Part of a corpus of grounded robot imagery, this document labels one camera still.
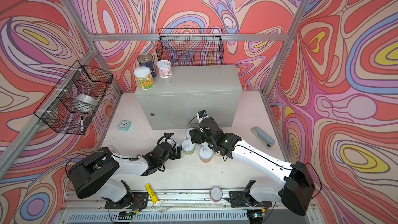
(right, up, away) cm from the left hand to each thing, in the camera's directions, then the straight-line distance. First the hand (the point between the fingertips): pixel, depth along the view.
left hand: (178, 145), depth 91 cm
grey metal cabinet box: (-6, +26, +18) cm, 32 cm away
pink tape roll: (+21, -18, -19) cm, 33 cm away
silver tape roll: (-40, +25, -20) cm, 51 cm away
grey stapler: (+53, +3, -2) cm, 53 cm away
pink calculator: (-39, -2, -1) cm, 39 cm away
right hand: (+13, +10, -12) cm, 20 cm away
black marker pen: (-43, +15, -19) cm, 49 cm away
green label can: (+7, 0, -5) cm, 8 cm away
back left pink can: (+6, +6, +1) cm, 8 cm away
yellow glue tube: (-10, -19, -17) cm, 27 cm away
